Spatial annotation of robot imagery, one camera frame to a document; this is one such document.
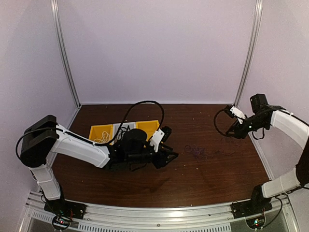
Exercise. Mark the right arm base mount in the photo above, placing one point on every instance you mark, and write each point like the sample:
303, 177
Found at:
253, 209

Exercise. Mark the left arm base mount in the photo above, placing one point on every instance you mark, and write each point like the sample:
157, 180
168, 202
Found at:
64, 212

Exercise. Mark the yellow bin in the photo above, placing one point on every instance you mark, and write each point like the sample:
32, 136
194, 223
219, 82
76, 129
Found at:
148, 126
101, 133

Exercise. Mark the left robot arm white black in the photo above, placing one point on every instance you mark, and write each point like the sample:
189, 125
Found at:
130, 147

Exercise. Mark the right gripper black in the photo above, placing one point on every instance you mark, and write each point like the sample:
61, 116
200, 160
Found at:
241, 133

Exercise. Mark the front aluminium rail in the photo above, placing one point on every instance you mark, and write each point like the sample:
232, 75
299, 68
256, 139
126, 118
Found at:
209, 218

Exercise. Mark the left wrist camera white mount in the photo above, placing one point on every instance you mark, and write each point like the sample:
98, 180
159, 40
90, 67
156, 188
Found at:
159, 136

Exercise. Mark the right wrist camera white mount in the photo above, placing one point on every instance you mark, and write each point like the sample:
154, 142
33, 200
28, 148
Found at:
233, 111

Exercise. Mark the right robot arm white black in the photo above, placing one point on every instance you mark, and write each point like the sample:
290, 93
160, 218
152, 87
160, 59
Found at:
274, 118

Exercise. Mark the right aluminium frame post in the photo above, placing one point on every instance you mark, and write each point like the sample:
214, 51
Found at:
257, 17

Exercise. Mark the white translucent bin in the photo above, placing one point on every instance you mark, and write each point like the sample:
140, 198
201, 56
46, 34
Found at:
123, 128

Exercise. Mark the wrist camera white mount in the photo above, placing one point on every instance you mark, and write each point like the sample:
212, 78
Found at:
159, 136
233, 111

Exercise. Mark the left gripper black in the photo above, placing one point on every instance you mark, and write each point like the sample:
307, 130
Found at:
163, 154

